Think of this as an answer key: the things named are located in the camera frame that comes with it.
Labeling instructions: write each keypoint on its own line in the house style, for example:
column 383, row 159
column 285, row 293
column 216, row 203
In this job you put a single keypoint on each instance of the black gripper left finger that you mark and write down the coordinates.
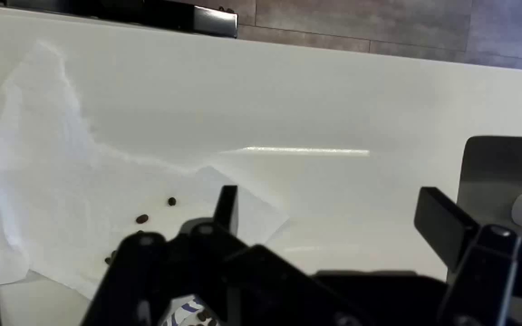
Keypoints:
column 147, row 271

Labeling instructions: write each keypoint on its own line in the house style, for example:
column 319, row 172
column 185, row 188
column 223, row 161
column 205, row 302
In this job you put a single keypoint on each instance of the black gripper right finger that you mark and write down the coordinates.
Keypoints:
column 483, row 259

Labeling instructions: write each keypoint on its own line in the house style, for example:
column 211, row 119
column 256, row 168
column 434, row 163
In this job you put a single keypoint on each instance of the blue patterned paper bowl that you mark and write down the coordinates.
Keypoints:
column 189, row 311

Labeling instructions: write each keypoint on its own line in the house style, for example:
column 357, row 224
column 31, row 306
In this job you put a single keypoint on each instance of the dark bean on paper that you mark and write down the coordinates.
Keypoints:
column 140, row 219
column 171, row 201

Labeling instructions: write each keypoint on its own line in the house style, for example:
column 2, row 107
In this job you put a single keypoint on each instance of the steel kitchen sink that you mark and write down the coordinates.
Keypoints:
column 492, row 179

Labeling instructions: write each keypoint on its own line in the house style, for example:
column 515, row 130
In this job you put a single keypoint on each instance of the stainless dishwasher front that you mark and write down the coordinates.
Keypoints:
column 216, row 22

